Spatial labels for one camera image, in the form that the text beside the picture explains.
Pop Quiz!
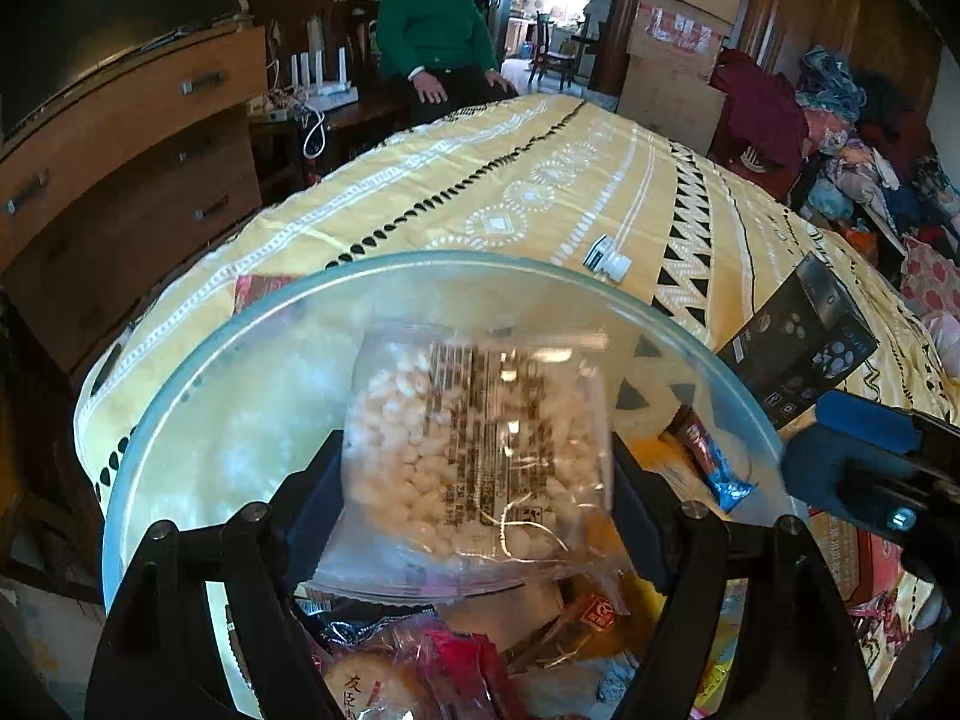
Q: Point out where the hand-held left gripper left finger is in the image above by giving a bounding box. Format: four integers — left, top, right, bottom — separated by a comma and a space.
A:
86, 431, 353, 720

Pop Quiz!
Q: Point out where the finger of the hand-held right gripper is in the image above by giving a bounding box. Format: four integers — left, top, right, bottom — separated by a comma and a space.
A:
780, 431, 960, 586
815, 390, 960, 466

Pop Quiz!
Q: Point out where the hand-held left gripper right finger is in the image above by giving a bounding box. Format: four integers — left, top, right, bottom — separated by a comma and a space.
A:
611, 435, 875, 720

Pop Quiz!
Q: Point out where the glass bowl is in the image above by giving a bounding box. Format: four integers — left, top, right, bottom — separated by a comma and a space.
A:
101, 250, 812, 720

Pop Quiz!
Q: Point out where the clear puffed rice packet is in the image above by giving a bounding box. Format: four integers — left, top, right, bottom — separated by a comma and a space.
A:
306, 325, 617, 602

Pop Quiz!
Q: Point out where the yellow snack packet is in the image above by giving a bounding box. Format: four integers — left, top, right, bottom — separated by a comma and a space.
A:
568, 570, 670, 662

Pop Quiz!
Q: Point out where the black snack packet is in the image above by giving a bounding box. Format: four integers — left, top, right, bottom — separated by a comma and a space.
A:
295, 598, 392, 647

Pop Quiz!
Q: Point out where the orange red carton box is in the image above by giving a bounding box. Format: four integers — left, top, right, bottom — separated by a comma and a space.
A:
816, 516, 903, 610

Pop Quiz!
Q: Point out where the tall black carton box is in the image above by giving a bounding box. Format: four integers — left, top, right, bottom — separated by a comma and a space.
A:
715, 251, 881, 434

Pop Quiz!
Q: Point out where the blue brown snack packet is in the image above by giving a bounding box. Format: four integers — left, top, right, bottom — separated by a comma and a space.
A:
663, 405, 756, 516

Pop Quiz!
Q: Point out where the floral pillow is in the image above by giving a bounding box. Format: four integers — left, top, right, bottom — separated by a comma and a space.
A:
898, 235, 960, 325

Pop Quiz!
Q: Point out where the clear round cake packet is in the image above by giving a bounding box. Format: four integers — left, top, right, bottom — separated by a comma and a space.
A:
321, 636, 452, 720

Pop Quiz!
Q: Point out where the pink red crinkled packet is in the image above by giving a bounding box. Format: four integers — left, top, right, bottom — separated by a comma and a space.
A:
418, 628, 527, 720

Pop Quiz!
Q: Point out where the red patterned snack packet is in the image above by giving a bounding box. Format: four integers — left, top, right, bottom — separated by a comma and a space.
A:
233, 274, 302, 317

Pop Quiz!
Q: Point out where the pile of clothes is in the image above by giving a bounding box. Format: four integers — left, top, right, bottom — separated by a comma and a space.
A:
793, 45, 960, 242

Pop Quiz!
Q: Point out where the maroon cloth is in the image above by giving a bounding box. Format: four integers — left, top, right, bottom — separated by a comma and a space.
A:
709, 49, 812, 175

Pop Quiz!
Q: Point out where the wooden dresser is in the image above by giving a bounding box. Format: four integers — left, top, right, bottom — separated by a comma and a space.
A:
0, 25, 269, 377

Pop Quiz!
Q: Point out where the dark side table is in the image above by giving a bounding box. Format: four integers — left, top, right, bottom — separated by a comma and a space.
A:
247, 88, 410, 200

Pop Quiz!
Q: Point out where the white router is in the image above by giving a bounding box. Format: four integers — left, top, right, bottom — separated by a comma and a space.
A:
287, 47, 361, 111

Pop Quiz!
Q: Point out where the dark wooden chair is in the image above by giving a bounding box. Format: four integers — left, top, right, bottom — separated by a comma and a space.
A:
246, 0, 377, 95

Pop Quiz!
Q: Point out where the black television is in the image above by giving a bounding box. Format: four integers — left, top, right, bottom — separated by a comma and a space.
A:
0, 0, 242, 141

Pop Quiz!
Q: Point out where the white cable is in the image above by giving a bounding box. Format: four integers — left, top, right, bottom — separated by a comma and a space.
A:
300, 106, 329, 162

